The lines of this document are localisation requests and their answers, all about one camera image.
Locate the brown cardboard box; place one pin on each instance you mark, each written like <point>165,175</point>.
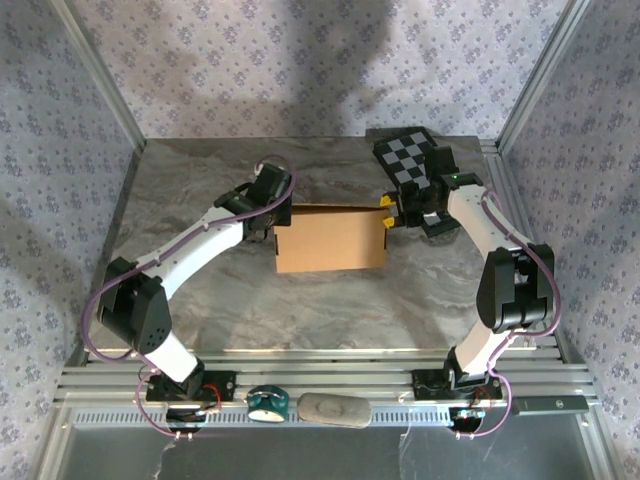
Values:
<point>330,240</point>

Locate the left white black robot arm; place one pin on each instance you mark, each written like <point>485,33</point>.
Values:
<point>200,247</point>

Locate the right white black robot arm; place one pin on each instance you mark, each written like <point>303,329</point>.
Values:
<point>470,215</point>

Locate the black grey checkerboard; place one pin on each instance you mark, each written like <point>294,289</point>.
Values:
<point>400,155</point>

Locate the grey oval stone pad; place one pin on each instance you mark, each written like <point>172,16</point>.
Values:
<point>332,409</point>

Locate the black rectangular bar device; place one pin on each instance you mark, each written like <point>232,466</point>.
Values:
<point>550,405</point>

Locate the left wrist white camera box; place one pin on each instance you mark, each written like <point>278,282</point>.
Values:
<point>260,167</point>

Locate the aluminium side rail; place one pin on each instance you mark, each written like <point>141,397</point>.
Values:
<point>500,165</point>

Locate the aluminium rail frame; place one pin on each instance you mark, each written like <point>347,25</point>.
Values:
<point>325,372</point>

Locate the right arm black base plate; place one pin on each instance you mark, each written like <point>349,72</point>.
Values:
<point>425,387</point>

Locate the aluminium corner post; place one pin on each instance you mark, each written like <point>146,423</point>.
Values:
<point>107,85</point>
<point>540,75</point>

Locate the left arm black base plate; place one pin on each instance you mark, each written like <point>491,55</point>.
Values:
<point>225,385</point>

